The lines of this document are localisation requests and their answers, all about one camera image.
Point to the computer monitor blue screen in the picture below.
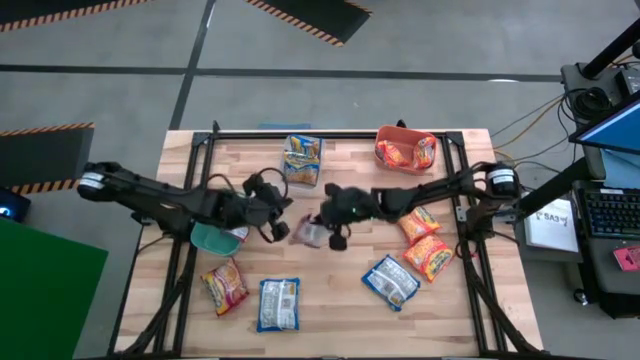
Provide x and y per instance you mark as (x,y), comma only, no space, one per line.
(612,130)

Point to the blue tape strip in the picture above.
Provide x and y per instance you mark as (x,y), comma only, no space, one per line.
(285,126)

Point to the black aluminium table frame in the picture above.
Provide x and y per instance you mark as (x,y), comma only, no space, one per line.
(350,135)

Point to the black caster wheel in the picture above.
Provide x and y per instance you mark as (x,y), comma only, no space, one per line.
(581,297)

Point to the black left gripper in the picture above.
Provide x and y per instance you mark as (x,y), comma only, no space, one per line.
(262,205)

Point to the orange plastic bin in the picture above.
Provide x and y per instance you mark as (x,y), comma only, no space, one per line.
(407,145)

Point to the grey computer cart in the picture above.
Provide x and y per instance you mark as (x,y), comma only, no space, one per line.
(600,270)

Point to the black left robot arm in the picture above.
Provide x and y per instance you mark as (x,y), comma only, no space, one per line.
(145,197)

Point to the black device with blue light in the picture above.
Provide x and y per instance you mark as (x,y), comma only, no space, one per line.
(10,206)

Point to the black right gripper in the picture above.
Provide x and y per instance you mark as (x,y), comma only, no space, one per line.
(352,207)

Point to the pink card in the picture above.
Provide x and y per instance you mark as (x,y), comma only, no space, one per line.
(629,258)

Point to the grey equipment box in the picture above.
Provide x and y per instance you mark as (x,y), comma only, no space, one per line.
(575,75)

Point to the green plastic bin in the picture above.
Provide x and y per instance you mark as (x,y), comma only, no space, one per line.
(212,244)

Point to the orange Maruchan ramen pack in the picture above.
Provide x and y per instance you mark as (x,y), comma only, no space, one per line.
(429,257)
(389,154)
(424,152)
(417,225)

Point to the thick black pole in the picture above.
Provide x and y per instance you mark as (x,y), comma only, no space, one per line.
(612,50)

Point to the blue Maruchan ramen pack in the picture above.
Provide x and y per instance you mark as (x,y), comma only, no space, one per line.
(391,282)
(302,144)
(278,305)
(301,170)

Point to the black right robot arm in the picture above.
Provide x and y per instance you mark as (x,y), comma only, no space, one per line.
(440,190)

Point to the clear plastic bin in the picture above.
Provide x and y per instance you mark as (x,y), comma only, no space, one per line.
(282,160)

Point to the white paper sheet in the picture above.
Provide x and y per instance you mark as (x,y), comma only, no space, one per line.
(552,225)

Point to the black hazard-striped floor mat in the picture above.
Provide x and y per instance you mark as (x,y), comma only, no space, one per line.
(310,15)
(40,7)
(45,155)

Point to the green floor mat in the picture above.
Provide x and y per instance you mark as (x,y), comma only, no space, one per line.
(45,290)

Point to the black computer keyboard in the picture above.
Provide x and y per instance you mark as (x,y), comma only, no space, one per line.
(612,214)

